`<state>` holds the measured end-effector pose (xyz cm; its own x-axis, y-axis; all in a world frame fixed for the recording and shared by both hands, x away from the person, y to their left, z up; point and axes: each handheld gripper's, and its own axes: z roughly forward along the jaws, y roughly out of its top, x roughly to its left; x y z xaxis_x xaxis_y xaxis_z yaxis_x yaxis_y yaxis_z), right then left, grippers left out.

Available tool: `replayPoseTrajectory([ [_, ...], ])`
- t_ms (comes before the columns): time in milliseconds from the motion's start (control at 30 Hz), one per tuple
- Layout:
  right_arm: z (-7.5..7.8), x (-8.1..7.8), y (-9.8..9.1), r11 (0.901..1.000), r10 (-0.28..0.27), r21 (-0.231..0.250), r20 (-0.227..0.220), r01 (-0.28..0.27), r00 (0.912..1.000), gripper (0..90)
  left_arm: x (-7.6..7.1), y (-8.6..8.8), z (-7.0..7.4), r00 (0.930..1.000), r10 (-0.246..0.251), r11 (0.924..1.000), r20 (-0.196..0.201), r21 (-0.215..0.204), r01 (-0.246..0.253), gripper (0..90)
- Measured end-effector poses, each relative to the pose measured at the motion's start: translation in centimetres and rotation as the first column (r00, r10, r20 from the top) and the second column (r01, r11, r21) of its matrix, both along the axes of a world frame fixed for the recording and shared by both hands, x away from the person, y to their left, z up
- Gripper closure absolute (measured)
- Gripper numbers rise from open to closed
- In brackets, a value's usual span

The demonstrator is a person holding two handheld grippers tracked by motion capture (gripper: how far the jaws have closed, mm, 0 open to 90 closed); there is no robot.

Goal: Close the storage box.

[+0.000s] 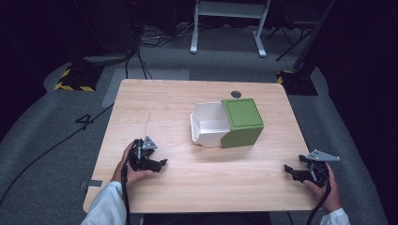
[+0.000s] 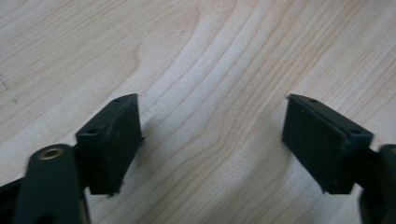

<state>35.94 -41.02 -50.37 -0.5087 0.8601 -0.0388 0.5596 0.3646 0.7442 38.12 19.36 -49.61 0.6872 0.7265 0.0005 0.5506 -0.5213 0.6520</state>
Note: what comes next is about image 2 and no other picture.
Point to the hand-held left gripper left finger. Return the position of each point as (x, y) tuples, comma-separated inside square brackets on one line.
[(109, 146)]

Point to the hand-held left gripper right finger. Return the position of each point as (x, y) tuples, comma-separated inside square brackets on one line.
[(320, 146)]

